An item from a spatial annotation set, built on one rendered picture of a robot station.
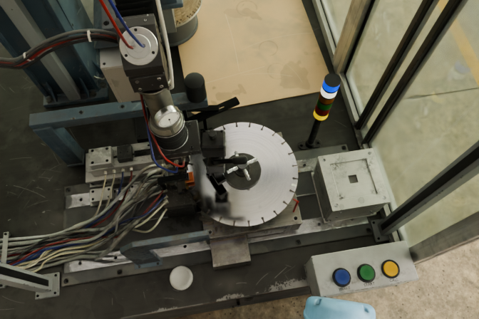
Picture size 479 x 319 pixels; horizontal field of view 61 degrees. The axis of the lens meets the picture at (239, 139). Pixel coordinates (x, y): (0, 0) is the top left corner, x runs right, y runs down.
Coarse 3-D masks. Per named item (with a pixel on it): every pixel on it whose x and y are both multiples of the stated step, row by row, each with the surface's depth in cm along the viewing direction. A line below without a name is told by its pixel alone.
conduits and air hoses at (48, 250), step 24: (144, 168) 124; (120, 192) 128; (144, 192) 122; (96, 216) 129; (120, 216) 121; (144, 216) 119; (0, 240) 131; (48, 240) 130; (72, 240) 128; (96, 240) 127; (120, 240) 117; (24, 264) 127; (48, 264) 127
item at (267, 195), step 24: (240, 144) 124; (264, 144) 124; (192, 168) 121; (264, 168) 121; (288, 168) 121; (192, 192) 118; (216, 192) 118; (240, 192) 118; (264, 192) 117; (288, 192) 117; (216, 216) 114; (240, 216) 114; (264, 216) 114
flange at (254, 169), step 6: (234, 156) 121; (246, 156) 121; (252, 156) 122; (258, 162) 121; (228, 168) 120; (252, 168) 120; (258, 168) 120; (228, 174) 119; (234, 174) 119; (240, 174) 117; (252, 174) 119; (258, 174) 119; (228, 180) 118; (234, 180) 118; (240, 180) 118; (246, 180) 118; (252, 180) 118; (258, 180) 119; (234, 186) 117; (240, 186) 117; (246, 186) 117; (252, 186) 118
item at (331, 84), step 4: (328, 76) 110; (332, 76) 110; (336, 76) 110; (324, 80) 109; (328, 80) 109; (332, 80) 109; (336, 80) 109; (340, 80) 109; (324, 84) 110; (328, 84) 109; (332, 84) 109; (336, 84) 109; (324, 88) 111; (328, 88) 110; (332, 88) 109; (336, 88) 110; (328, 92) 111; (332, 92) 111
